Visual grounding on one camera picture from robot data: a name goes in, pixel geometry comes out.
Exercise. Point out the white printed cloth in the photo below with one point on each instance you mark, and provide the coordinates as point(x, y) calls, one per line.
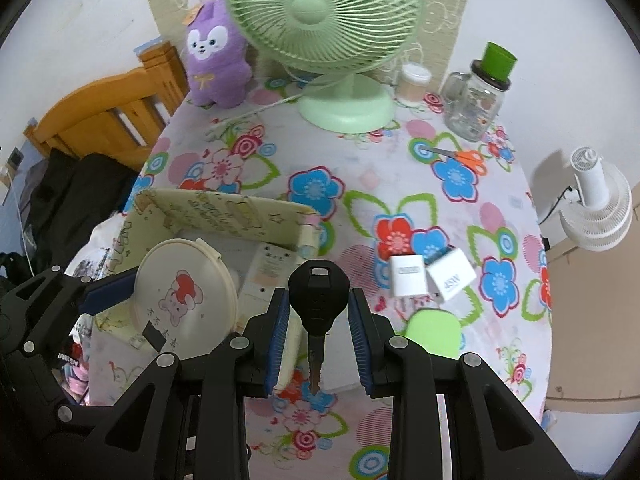
point(95, 250)

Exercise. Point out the white standing fan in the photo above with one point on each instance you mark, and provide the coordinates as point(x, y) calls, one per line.
point(595, 220)

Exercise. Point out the wall socket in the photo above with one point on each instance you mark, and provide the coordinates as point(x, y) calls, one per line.
point(14, 157)

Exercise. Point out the round cream bear-print case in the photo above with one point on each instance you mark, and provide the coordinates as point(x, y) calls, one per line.
point(185, 300)

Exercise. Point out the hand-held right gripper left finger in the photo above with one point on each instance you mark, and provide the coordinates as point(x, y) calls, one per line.
point(279, 345)

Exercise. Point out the floral tablecloth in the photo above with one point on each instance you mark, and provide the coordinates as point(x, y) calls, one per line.
point(360, 180)

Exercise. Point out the black key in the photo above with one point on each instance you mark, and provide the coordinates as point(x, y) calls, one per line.
point(317, 295)

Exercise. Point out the green rounded case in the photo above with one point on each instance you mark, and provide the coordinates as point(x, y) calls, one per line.
point(432, 332)

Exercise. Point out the yellow printed storage box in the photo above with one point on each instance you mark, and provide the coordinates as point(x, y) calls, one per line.
point(200, 207)

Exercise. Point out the black clothing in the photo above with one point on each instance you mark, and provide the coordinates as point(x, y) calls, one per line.
point(75, 200)

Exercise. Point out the green desk fan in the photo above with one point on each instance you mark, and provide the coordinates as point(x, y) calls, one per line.
point(320, 10)

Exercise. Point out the purple plush toy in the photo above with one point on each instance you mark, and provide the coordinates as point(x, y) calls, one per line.
point(215, 75)

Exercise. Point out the glass jar with green lid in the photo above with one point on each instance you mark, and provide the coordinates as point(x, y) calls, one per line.
point(470, 105)

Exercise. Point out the large white charger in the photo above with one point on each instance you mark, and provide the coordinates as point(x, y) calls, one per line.
point(452, 275)

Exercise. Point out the green patterned wall poster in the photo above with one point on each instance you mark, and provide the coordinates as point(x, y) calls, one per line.
point(450, 10)

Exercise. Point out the light blue paper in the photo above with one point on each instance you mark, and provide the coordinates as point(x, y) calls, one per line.
point(147, 46)

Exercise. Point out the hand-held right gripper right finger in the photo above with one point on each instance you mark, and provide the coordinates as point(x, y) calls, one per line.
point(361, 345)

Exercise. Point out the small white charger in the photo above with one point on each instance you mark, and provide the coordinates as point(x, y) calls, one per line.
point(406, 277)

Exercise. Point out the tall white printed box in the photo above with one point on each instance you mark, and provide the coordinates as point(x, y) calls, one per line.
point(267, 270)

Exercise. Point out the cotton swab jar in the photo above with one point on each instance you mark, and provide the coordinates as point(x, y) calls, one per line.
point(412, 87)

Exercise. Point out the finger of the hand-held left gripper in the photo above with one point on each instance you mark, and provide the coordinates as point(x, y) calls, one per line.
point(70, 410)
point(107, 295)

